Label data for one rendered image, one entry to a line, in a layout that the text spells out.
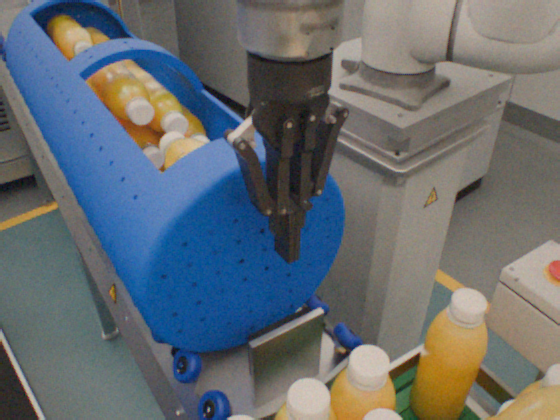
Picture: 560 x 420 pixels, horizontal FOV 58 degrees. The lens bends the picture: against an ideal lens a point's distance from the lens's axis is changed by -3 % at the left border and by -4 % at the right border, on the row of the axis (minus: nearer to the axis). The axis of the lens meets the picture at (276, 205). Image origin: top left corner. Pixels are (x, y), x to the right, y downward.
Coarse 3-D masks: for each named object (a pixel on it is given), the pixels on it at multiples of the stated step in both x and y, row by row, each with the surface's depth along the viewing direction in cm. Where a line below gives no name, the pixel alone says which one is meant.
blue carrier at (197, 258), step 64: (64, 0) 110; (64, 64) 85; (64, 128) 77; (128, 192) 59; (192, 192) 53; (128, 256) 57; (192, 256) 57; (256, 256) 62; (320, 256) 69; (192, 320) 62; (256, 320) 69
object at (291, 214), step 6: (288, 210) 54; (288, 216) 54; (294, 216) 54; (288, 222) 54; (294, 222) 54; (288, 228) 55; (294, 228) 55; (288, 234) 55; (294, 234) 55; (276, 240) 58; (282, 240) 57; (288, 240) 55; (294, 240) 56; (276, 246) 59; (282, 246) 57; (288, 246) 56; (294, 246) 56; (276, 252) 59; (282, 252) 58; (288, 252) 56; (294, 252) 57; (288, 258) 57
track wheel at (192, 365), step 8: (176, 352) 67; (184, 352) 66; (192, 352) 66; (176, 360) 67; (184, 360) 66; (192, 360) 65; (200, 360) 66; (176, 368) 67; (184, 368) 66; (192, 368) 65; (200, 368) 65; (176, 376) 66; (184, 376) 65; (192, 376) 65
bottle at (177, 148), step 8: (168, 144) 71; (176, 144) 68; (184, 144) 67; (192, 144) 67; (200, 144) 67; (168, 152) 68; (176, 152) 66; (184, 152) 66; (168, 160) 67; (176, 160) 66
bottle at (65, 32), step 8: (56, 16) 114; (64, 16) 114; (48, 24) 114; (56, 24) 111; (64, 24) 109; (72, 24) 109; (48, 32) 114; (56, 32) 109; (64, 32) 106; (72, 32) 105; (80, 32) 105; (88, 32) 108; (56, 40) 109; (64, 40) 105; (72, 40) 104; (80, 40) 104; (88, 40) 106; (64, 48) 105; (72, 48) 105; (72, 56) 106
